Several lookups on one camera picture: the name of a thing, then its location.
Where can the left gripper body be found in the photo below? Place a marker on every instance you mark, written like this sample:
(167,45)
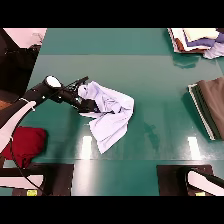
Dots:
(80,102)

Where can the pale lavender shirt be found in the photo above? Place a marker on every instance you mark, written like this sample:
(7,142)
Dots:
(113,116)

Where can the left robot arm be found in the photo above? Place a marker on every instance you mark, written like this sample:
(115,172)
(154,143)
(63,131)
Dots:
(20,110)

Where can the red garment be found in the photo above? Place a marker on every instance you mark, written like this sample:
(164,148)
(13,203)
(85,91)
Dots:
(26,143)

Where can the rust brown garment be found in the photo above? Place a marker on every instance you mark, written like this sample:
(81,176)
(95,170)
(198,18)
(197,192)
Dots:
(180,45)

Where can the dark green garment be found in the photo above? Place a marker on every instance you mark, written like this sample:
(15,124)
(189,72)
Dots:
(204,110)

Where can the cream garment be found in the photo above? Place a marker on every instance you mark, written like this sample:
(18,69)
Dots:
(200,33)

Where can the purple garment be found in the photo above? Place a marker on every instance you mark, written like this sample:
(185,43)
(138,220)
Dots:
(206,41)

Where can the pale blue garment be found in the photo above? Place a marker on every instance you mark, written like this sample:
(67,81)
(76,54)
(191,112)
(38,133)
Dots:
(216,51)

